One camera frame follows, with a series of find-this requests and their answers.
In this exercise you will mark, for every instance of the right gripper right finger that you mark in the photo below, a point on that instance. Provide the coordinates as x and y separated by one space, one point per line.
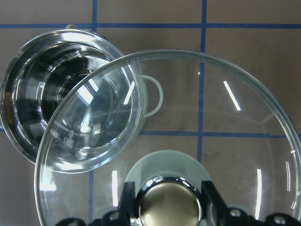
213 206

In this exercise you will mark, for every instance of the pale green cooking pot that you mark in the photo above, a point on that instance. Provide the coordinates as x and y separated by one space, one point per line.
69 99

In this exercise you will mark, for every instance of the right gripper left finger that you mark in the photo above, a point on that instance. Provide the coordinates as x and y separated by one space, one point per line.
126 209

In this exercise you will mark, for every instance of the glass pot lid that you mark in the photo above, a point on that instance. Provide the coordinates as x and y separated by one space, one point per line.
217 123

